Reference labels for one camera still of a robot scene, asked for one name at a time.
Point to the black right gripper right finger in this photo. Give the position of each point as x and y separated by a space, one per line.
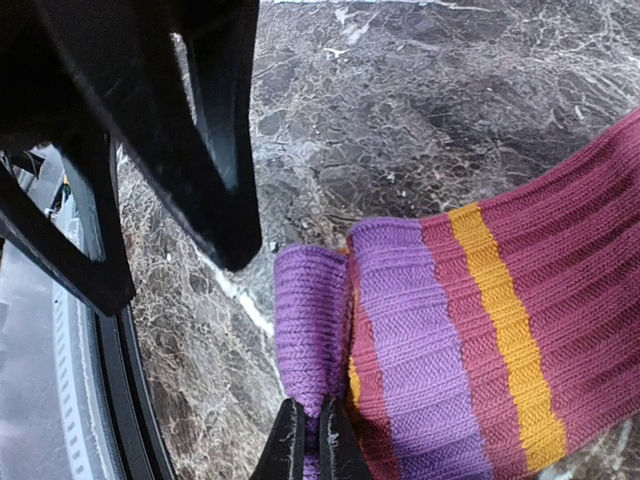
339 452

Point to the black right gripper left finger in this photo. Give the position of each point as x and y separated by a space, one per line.
283 455

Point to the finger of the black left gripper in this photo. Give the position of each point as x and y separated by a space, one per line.
171 80
100 276

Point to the maroon purple orange striped sock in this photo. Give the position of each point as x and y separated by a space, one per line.
487 342

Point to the white slotted cable duct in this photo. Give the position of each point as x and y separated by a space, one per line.
88 446

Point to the black front table rail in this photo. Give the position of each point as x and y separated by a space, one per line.
138 435

